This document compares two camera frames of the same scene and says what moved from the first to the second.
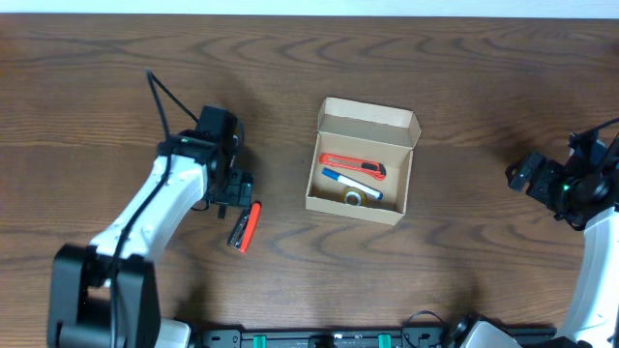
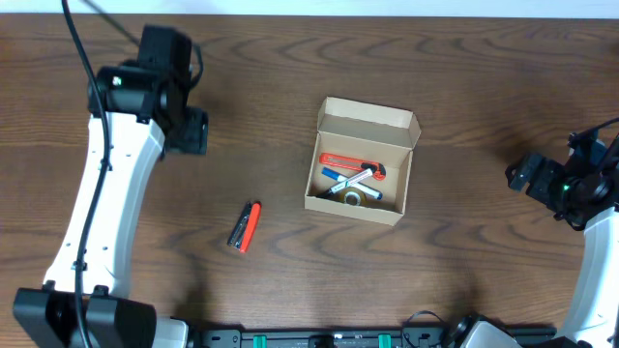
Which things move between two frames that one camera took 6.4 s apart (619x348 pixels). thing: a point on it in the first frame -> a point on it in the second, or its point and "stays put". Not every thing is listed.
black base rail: (342, 336) stays put
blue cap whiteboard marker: (369, 190) stays put
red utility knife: (368, 167) stays put
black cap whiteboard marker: (221, 212) -> (368, 170)
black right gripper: (550, 171) stays put
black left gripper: (241, 192) -> (198, 133)
